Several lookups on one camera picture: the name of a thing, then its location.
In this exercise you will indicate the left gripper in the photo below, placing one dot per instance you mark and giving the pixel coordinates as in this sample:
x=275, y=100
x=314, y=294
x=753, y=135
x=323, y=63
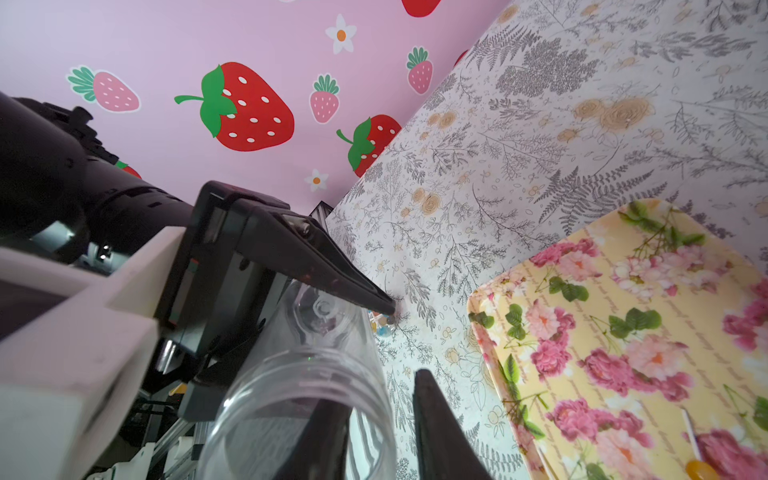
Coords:
x=213, y=302

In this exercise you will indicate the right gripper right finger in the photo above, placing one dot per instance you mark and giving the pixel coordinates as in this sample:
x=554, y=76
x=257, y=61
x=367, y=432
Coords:
x=443, y=451

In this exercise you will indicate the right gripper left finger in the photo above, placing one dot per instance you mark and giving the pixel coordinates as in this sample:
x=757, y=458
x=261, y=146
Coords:
x=320, y=451

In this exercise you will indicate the clear candy jar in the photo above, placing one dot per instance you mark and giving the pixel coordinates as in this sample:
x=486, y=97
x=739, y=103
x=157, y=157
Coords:
x=314, y=347

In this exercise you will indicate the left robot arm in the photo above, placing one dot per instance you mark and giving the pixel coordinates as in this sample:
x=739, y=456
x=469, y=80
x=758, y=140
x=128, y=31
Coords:
x=64, y=197

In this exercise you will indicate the floral yellow tray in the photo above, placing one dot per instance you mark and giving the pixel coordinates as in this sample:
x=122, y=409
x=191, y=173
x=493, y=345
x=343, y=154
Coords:
x=631, y=348

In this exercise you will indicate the yellow lollipop candy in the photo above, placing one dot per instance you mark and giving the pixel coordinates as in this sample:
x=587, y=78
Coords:
x=696, y=469

